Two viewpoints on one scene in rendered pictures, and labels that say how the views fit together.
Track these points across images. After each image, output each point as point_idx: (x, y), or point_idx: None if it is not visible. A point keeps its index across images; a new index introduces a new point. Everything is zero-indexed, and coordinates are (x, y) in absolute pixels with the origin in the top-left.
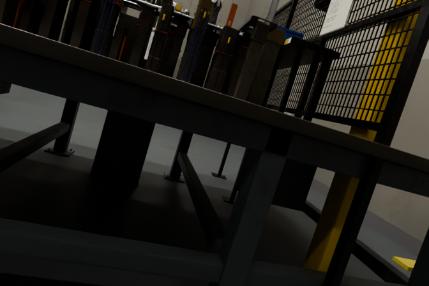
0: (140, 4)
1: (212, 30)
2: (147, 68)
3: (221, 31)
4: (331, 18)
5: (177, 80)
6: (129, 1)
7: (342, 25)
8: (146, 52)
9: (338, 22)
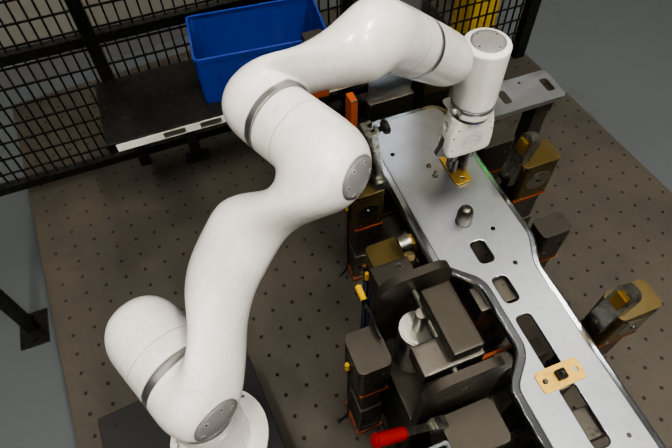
0: (517, 311)
1: (423, 173)
2: None
3: (489, 151)
4: None
5: (667, 188)
6: (527, 339)
7: None
8: (247, 431)
9: None
